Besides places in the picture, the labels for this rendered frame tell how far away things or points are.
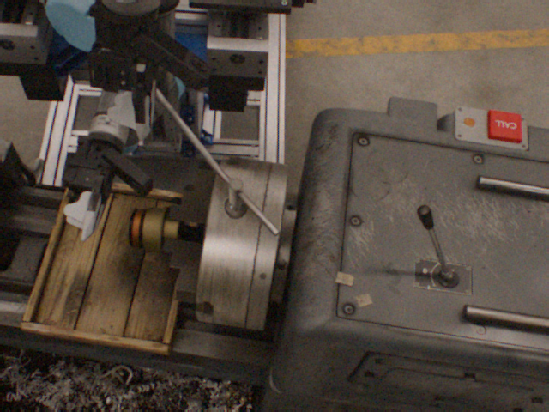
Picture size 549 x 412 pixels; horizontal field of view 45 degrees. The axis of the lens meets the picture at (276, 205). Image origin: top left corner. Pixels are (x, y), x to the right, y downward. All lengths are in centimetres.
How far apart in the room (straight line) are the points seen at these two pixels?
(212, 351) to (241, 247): 36
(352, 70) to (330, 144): 179
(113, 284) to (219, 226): 41
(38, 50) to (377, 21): 193
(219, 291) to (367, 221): 27
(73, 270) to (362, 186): 66
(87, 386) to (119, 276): 36
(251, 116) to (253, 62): 100
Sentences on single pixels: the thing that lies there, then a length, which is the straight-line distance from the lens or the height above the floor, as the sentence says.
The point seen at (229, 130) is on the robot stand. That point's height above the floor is 21.
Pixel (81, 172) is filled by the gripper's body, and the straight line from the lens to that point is 131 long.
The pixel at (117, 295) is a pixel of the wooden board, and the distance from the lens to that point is 144.
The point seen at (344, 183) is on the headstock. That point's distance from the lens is 114.
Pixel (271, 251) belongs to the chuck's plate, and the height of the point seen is 122.
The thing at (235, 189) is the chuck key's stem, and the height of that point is 132.
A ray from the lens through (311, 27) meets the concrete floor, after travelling 309.
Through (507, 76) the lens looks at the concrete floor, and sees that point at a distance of 316.
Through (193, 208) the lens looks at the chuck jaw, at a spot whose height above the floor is 114.
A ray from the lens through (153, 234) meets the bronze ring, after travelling 124.
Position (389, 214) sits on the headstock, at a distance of 112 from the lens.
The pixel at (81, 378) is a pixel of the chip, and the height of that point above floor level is 59.
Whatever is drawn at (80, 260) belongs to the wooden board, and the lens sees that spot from 148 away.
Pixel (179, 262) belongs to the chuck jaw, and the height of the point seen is 111.
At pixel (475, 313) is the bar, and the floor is 128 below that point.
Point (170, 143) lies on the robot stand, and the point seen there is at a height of 36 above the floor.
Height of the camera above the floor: 222
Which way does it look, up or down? 61 degrees down
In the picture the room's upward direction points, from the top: 9 degrees clockwise
